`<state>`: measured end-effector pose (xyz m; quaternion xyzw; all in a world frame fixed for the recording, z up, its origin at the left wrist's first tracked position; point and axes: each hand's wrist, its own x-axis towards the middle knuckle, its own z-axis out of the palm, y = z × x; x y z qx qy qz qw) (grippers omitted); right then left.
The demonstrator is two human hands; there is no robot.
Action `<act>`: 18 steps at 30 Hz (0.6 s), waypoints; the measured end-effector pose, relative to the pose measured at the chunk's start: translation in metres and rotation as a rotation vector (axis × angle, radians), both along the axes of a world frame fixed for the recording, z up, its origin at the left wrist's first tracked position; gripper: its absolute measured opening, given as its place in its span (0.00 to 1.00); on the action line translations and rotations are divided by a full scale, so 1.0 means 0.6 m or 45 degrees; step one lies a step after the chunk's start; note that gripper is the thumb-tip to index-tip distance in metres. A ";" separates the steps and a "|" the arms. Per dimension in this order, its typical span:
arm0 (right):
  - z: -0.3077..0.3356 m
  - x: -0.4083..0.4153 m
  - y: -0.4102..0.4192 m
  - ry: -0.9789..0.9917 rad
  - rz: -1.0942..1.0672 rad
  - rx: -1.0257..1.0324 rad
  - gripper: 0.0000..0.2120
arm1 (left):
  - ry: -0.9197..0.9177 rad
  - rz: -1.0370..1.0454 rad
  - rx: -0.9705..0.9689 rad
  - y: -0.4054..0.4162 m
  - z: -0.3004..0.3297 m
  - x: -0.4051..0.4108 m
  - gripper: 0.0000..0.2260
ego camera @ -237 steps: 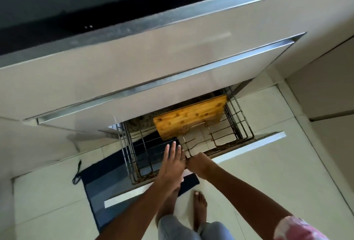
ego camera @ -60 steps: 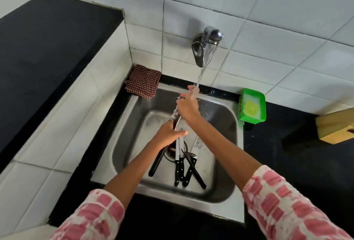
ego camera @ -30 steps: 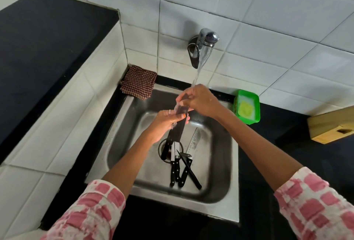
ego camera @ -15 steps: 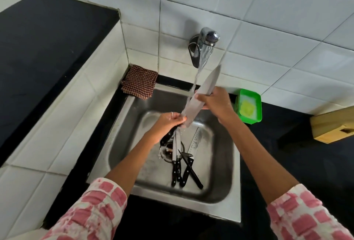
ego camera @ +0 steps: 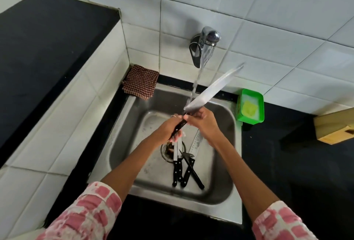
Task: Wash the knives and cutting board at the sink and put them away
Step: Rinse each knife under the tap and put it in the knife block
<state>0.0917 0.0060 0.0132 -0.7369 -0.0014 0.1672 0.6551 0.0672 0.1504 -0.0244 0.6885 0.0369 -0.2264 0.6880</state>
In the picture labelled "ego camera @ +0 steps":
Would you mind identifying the serrated black-handled knife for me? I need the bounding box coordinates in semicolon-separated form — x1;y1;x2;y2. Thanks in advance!
181;129;204;188

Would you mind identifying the large chef knife black handle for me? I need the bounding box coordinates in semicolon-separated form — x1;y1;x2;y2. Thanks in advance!
169;63;245;139

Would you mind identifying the person's left hand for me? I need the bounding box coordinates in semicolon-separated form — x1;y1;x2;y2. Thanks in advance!
153;115;187;145

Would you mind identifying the pink white patterned sleeve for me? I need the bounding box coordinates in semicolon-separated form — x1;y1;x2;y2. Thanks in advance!
252;200;319;240
35;181;123;240

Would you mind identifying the yellow dish soap bar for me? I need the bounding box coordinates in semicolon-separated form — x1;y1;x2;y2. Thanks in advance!
242;101;258;117

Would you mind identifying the small black-handled paring knife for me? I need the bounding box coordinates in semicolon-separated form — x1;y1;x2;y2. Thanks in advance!
178;149;205;190

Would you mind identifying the slim black-handled knife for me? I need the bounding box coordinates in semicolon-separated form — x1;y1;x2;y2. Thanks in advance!
178;137;184;183
172;141;179;188

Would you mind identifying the person's right hand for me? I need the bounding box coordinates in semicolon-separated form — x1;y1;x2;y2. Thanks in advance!
183;106;222;147

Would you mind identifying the chrome wall faucet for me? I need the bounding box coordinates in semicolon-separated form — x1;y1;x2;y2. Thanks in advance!
189;26;222;69

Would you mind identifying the brown checkered cloth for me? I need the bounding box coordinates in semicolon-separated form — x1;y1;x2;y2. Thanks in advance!
122;64;160;101

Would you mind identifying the person's left forearm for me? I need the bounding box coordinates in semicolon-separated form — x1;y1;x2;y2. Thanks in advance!
100;131;166;203

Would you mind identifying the person's right forearm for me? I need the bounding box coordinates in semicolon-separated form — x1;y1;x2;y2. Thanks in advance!
209;134;280;222

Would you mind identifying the metal sink drain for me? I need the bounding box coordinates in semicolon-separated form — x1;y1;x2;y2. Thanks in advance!
161;141;186;163

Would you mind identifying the pink white patterned left sleeve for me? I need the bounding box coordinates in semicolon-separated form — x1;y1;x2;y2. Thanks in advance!
35;181;123;240

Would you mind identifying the pink white patterned right sleeve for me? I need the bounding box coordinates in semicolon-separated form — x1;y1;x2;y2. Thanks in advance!
252;200;319;240

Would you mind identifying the green plastic soap dish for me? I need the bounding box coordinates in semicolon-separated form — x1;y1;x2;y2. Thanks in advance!
236;89;265;125

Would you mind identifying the wooden knife block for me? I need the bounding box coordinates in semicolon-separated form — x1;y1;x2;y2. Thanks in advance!
313;107;354;145

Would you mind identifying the stainless steel sink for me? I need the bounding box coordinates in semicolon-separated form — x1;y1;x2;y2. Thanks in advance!
88;83;243;224

